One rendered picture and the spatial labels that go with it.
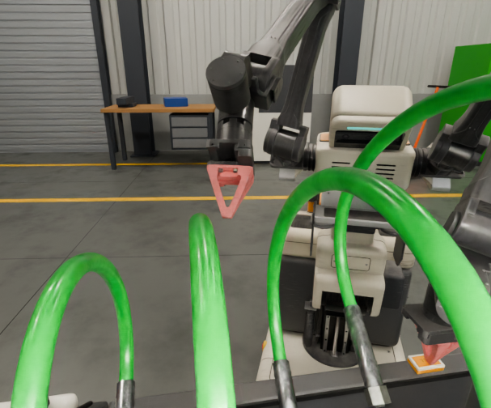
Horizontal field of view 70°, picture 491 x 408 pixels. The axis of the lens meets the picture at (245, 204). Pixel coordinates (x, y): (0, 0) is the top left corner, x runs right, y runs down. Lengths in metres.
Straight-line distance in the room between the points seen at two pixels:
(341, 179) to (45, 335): 0.16
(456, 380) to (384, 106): 0.64
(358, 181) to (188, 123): 5.07
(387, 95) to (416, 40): 6.16
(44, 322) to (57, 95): 6.87
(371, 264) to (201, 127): 4.29
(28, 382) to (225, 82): 0.41
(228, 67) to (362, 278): 0.87
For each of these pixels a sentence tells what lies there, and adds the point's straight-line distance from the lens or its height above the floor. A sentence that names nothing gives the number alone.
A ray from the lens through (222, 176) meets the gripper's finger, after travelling 0.52.
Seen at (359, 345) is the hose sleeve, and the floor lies 1.17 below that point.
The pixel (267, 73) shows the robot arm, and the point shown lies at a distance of 0.60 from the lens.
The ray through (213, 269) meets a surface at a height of 1.35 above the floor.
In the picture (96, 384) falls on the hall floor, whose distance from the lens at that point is 2.04.
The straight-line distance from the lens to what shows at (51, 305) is 0.21.
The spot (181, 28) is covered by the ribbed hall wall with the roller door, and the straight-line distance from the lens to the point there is 6.50.
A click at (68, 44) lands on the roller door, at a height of 1.79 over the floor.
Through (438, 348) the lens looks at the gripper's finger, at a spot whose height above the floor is 1.02.
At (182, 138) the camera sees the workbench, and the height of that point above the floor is 0.47.
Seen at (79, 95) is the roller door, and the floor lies 0.98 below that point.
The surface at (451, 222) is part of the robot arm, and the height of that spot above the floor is 1.23.
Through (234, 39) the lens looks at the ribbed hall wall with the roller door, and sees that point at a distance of 6.46.
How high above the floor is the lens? 1.43
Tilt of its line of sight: 21 degrees down
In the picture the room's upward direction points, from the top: straight up
